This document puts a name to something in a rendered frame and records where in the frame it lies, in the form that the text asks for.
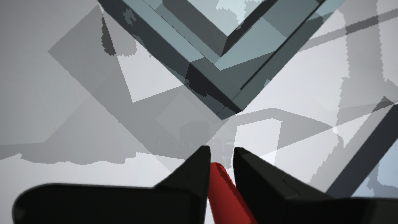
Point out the red peg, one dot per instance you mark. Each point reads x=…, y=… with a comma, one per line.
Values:
x=226, y=203

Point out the white square plate with hole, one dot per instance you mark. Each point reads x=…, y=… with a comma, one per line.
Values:
x=218, y=23

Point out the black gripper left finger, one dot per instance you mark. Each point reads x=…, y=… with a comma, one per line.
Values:
x=180, y=198

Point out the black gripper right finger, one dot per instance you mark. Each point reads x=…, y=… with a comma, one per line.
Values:
x=275, y=197

